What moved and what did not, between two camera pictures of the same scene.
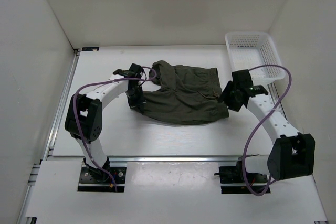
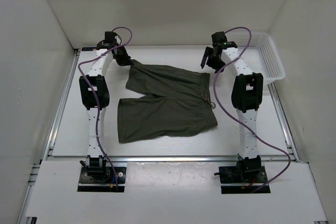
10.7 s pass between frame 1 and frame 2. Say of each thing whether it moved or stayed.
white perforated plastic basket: stayed
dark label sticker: stayed
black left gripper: moved
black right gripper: moved
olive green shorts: moved
